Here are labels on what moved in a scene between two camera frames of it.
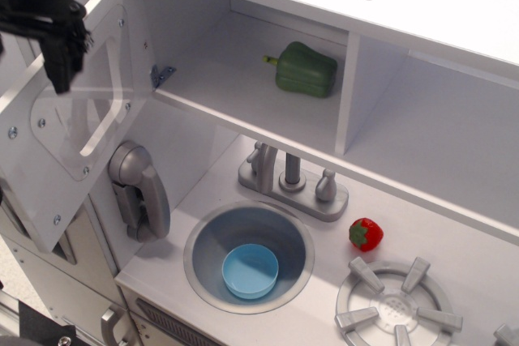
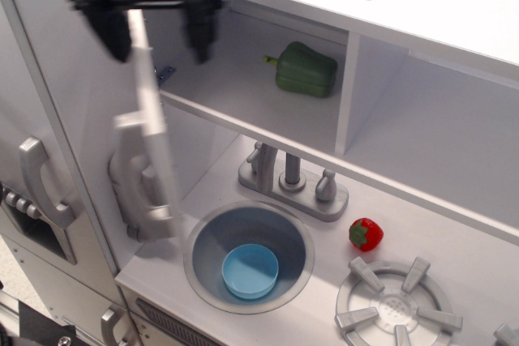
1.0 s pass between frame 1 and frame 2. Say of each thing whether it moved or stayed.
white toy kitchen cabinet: stayed
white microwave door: moved
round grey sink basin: stayed
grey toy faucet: stayed
